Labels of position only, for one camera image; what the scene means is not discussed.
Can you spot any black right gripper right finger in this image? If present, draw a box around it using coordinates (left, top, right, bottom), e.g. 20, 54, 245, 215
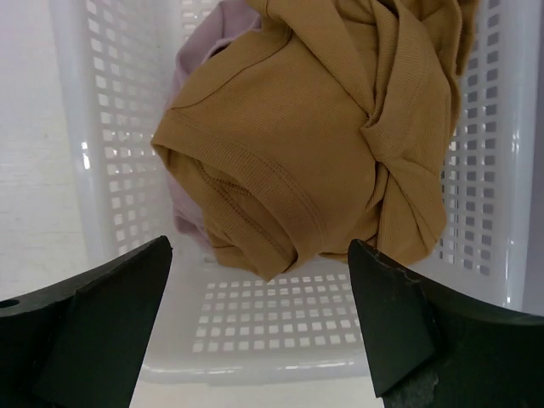
348, 240, 543, 407

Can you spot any tan tank top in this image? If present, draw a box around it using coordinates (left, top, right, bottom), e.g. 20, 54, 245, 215
151, 1, 479, 281

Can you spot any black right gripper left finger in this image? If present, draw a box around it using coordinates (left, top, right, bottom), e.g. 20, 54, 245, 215
1, 236, 173, 407

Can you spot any mauve tank top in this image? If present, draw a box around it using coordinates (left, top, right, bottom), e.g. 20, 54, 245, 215
166, 1, 261, 252

